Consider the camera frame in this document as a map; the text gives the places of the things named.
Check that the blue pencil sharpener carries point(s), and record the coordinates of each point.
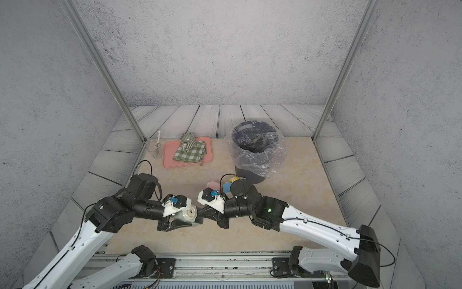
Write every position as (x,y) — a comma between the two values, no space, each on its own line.
(226,188)

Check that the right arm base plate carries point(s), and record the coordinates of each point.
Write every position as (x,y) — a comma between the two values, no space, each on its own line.
(283,268)

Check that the clear plastic bin liner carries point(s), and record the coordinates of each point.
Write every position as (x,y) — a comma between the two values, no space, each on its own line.
(269,155)

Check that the right metal frame post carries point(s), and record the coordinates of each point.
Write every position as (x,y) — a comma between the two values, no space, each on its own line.
(356,43)

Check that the pink plastic tray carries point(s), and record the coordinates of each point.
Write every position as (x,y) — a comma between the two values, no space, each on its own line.
(172,146)

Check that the pink pencil sharpener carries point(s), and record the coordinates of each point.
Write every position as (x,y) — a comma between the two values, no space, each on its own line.
(214,185)

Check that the left metal frame post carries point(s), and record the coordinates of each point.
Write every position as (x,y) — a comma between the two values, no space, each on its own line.
(83,34)

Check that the ribbed grey cup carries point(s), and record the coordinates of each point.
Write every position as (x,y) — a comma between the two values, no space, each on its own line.
(188,141)

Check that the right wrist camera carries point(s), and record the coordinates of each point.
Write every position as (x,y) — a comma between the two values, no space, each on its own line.
(213,199)

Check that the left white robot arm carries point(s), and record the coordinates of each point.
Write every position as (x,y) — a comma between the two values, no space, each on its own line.
(104,219)

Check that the clear glass with stick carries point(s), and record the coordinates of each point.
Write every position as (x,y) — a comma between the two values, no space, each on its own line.
(155,147)

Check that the green white pencil sharpener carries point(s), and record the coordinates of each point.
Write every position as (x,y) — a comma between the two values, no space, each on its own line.
(190,216)

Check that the aluminium mounting rail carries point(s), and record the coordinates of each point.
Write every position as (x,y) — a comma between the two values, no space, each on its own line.
(250,270)

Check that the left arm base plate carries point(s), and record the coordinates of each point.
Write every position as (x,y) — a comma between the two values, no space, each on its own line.
(162,268)

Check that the dark grey trash bin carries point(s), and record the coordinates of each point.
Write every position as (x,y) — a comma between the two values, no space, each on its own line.
(254,151)

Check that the metal frame post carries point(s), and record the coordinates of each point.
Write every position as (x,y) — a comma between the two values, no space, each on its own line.
(83,34)
(356,43)

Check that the green checkered cloth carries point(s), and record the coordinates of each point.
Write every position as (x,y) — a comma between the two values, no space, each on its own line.
(194,155)

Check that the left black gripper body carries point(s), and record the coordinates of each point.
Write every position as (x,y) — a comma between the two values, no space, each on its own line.
(165,222)

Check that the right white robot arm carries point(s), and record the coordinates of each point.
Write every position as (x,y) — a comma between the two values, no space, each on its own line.
(355,251)

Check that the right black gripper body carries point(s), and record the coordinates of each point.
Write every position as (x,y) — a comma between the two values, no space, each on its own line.
(224,220)

